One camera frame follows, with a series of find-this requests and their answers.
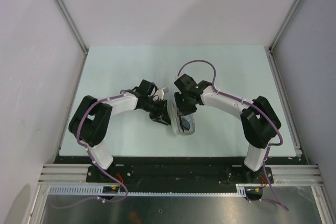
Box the left rear aluminium post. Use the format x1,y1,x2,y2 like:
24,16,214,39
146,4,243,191
53,0,89,56

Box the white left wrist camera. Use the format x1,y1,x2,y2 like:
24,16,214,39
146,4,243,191
153,87,169,101

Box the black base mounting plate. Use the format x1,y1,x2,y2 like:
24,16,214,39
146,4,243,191
54,155,307,193

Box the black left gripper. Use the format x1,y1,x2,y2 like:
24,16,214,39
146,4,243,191
142,97,172,125

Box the black gold aviator sunglasses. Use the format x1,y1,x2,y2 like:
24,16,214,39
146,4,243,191
180,114,194,132

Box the pale green glasses case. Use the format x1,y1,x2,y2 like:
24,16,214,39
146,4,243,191
167,100,196,135

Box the aluminium front frame rail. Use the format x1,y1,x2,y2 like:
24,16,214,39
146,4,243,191
38,164,323,186

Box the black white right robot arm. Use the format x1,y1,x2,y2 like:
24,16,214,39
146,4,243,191
173,74,281,183

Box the grey slotted cable duct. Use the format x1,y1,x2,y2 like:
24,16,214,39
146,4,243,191
48,184,247,197

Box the right rear aluminium post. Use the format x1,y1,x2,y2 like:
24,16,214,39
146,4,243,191
268,0,305,53

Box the aluminium post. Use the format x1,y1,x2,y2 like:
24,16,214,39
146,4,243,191
53,0,89,56
268,0,305,53

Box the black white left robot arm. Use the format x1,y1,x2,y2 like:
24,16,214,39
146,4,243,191
68,79,171,182

